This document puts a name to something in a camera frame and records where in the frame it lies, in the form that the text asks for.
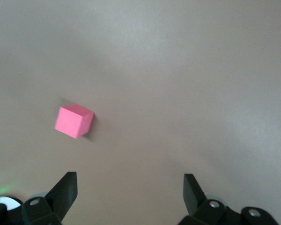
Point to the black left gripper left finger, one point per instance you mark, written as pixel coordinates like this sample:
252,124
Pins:
58,201

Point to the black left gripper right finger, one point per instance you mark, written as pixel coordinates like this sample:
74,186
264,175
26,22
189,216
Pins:
201,206

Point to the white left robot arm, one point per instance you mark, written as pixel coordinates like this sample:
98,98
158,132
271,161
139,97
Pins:
7,202

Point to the red foam cube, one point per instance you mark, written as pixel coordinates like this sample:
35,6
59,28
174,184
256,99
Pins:
71,122

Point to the brown table cover sheet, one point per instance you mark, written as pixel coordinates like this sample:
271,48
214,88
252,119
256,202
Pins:
154,70

